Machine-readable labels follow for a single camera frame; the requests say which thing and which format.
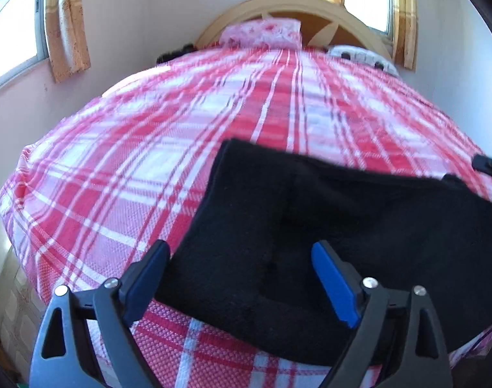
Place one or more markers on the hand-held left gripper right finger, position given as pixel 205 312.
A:
pixel 334 287

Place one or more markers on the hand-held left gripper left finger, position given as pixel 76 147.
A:
pixel 143 287

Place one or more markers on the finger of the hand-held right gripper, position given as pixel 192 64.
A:
pixel 490 165

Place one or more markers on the black pants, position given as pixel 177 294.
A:
pixel 330 210

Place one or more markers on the beige patterned bed base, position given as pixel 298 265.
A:
pixel 15 307

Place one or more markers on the bed with red plaid sheet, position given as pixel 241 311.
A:
pixel 149 137

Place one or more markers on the white patterned pillow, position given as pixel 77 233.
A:
pixel 363 57

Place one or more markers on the black object beside bed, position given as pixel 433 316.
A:
pixel 174 53

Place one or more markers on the cream wooden headboard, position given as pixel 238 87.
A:
pixel 310 12

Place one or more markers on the pink floral pillow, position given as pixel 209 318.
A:
pixel 266 34

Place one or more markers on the side window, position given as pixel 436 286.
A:
pixel 15 36

